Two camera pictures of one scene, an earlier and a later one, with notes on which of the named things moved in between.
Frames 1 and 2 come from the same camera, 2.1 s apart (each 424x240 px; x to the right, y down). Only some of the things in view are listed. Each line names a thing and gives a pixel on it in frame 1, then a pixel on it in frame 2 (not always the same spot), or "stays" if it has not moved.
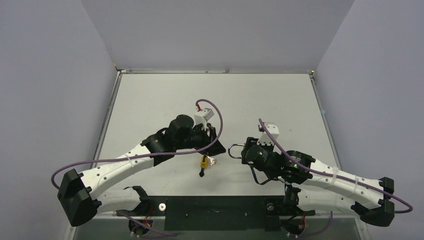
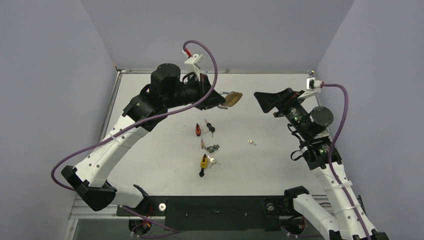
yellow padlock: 206,162 stays
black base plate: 219,213 stays
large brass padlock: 229,151 → 231,99
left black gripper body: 198,138 → 197,90
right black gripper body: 247,148 → 282,102
